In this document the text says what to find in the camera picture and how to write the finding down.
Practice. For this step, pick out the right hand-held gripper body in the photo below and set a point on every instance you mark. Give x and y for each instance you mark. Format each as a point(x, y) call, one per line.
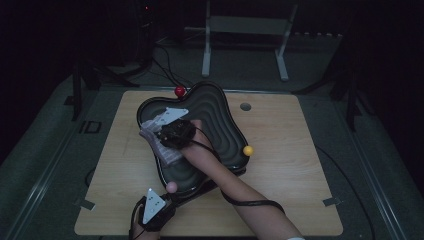
point(176, 135)

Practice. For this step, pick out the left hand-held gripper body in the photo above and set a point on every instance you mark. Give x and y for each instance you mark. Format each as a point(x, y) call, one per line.
point(153, 210)

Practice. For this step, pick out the grey striped cloth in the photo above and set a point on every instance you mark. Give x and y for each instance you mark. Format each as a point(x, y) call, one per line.
point(163, 151)

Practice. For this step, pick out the black wavy tray with balls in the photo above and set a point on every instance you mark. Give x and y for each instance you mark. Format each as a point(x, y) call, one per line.
point(216, 123)

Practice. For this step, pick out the person's right hand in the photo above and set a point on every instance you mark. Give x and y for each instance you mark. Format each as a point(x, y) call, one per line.
point(198, 150)

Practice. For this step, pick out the person's left hand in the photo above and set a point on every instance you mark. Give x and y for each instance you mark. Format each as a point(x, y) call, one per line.
point(143, 235)

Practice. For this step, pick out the black metal stand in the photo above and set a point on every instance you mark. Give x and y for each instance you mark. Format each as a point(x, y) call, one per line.
point(77, 96)
point(350, 106)

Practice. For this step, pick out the black pole with red light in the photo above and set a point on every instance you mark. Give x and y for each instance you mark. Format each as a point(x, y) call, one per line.
point(145, 26)

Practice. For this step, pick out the white power strip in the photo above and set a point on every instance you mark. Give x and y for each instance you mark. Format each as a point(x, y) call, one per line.
point(316, 34)

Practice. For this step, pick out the white metal stand frame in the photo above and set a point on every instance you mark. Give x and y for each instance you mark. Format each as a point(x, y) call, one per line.
point(206, 50)

